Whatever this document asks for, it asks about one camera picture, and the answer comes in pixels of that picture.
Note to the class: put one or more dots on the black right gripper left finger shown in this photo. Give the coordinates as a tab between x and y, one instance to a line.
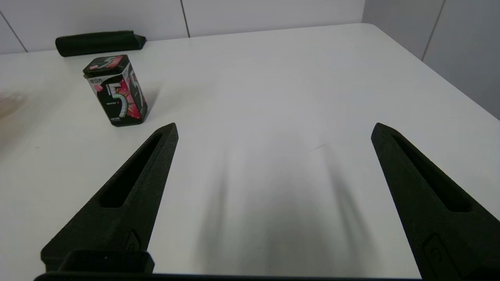
129	218

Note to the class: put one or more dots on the black fabric pouch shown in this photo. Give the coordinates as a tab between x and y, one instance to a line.
97	43

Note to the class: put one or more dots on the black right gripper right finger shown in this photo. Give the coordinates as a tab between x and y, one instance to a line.
437	226

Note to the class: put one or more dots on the black red chewing gum can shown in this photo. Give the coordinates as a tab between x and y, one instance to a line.
117	97

